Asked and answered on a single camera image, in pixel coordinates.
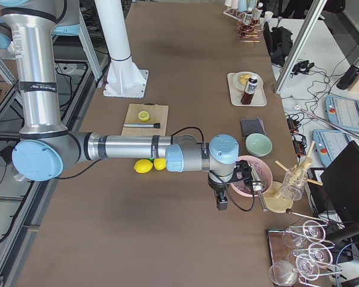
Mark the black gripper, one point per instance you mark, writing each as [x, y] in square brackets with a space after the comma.
[216, 187]

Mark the glass mug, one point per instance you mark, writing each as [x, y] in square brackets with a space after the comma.
[294, 182]

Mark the cream serving tray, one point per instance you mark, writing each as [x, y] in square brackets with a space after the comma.
[236, 90]

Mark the bottle in rack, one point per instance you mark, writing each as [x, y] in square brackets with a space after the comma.
[257, 11]
[247, 18]

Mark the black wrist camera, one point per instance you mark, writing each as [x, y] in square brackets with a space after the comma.
[242, 172]

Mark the black monitor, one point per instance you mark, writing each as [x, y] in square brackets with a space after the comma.
[341, 183]

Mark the wine glass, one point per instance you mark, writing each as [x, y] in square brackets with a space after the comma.
[320, 255]
[313, 231]
[293, 237]
[306, 267]

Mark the lemon half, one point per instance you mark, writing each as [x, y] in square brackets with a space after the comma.
[143, 116]

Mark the dark tea bottle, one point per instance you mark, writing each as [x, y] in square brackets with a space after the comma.
[249, 90]

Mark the copper wire bottle rack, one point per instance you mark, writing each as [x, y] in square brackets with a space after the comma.
[250, 33]

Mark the steel muddler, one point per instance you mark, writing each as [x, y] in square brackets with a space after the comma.
[143, 125]

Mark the black thermos bottle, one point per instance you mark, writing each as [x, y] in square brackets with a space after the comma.
[349, 76]

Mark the yellow lemon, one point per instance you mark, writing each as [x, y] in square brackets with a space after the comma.
[159, 163]
[143, 166]

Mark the blue teach pendant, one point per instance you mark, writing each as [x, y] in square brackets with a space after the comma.
[329, 144]
[342, 111]

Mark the white plate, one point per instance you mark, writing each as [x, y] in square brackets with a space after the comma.
[239, 86]

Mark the braided donut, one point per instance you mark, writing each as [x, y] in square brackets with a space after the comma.
[244, 78]

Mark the wooden mug tree stand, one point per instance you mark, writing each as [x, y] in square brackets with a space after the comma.
[280, 197]

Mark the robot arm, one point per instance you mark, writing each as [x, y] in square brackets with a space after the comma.
[47, 147]

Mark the metal scoop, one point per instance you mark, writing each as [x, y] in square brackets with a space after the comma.
[258, 186]

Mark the wooden cutting board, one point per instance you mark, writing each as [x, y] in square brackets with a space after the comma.
[158, 114]

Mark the pink bowl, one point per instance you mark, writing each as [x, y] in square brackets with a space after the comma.
[262, 169]

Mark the aluminium frame post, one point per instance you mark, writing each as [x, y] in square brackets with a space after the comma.
[306, 29]

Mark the grey folded cloth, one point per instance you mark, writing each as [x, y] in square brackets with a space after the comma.
[252, 126]

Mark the green bowl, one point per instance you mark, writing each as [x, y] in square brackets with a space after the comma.
[258, 145]

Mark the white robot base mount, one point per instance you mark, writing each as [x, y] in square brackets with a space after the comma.
[124, 78]

